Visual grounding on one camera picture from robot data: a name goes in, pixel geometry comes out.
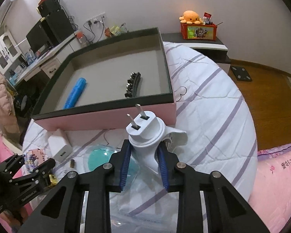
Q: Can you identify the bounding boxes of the pink scrunchie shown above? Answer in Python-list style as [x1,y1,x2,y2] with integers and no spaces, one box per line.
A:
[24,148,49,173]

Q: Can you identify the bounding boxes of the white square charger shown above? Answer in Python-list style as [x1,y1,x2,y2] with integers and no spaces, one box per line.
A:
[48,129,72,163]

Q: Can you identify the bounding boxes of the teal brush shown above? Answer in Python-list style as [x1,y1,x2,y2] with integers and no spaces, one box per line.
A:
[82,145,140,192]

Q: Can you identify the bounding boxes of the clear dental flossers box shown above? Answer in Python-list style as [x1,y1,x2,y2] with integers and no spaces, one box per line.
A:
[80,174,209,233]

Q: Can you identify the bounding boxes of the blue tube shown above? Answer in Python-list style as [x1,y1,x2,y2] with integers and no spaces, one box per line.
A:
[63,77,87,110]

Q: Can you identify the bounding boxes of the white plug adapter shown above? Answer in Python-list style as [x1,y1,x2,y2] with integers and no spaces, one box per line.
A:
[126,104,188,175]

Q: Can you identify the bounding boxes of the black hair clip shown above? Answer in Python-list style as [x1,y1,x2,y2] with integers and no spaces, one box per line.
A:
[125,72,141,98]

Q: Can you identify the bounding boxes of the pink quilt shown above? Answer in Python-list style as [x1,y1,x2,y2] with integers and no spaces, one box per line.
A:
[249,143,291,232]

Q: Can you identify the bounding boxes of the pink padded jacket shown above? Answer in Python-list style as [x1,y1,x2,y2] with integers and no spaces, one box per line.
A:
[0,74,20,136]

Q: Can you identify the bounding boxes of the white striped table cloth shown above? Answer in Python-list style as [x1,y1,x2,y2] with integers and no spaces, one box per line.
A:
[21,41,258,233]

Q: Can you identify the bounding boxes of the pink black storage box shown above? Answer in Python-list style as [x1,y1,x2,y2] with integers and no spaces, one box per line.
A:
[32,28,176,131]

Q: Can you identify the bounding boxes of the white desk with drawers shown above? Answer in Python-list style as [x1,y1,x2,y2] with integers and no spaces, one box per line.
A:
[8,33,81,87]

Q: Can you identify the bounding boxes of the white glass-door cabinet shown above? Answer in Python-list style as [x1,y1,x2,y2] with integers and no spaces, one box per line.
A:
[0,31,22,74]

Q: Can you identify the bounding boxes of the black bathroom scale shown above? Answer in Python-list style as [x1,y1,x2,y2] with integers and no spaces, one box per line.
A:
[231,66,252,82]

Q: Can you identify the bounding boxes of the black computer monitor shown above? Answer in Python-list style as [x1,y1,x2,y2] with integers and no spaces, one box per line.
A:
[26,21,51,53]

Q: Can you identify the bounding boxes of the black white low cabinet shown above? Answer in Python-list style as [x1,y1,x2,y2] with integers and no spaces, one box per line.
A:
[161,33,231,73]

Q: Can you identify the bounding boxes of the white air conditioner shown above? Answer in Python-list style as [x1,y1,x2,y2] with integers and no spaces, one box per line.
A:
[0,0,16,27]

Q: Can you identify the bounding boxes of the colourful snack bags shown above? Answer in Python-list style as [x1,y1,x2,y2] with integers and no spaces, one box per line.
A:
[104,23,129,38]

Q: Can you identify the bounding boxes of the small black box on top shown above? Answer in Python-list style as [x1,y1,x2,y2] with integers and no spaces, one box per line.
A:
[38,0,61,17]

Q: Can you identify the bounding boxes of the red cartoon storage box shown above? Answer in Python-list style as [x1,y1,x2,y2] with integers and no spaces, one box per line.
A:
[181,24,217,41]

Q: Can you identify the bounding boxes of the orange octopus plush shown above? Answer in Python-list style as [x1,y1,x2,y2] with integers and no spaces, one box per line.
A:
[179,10,203,25]

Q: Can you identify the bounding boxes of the white wall power strip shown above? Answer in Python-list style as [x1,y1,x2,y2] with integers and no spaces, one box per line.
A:
[86,12,106,24]

